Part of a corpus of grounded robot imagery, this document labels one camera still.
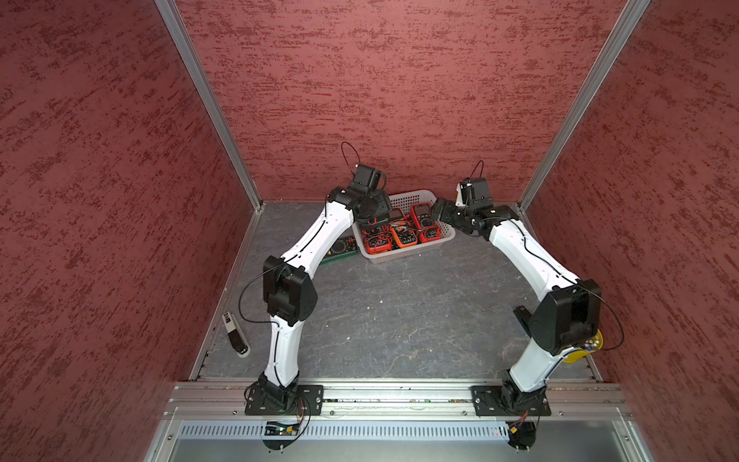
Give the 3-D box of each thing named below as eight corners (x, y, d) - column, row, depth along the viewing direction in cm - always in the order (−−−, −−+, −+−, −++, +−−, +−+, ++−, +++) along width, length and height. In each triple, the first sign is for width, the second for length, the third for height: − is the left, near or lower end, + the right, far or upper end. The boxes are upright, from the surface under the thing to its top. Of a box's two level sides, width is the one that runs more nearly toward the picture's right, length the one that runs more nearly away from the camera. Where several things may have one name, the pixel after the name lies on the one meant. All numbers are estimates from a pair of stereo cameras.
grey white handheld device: (243, 359, 83) (235, 353, 78) (227, 323, 90) (219, 316, 85) (253, 352, 84) (246, 346, 80) (236, 317, 91) (229, 310, 86)
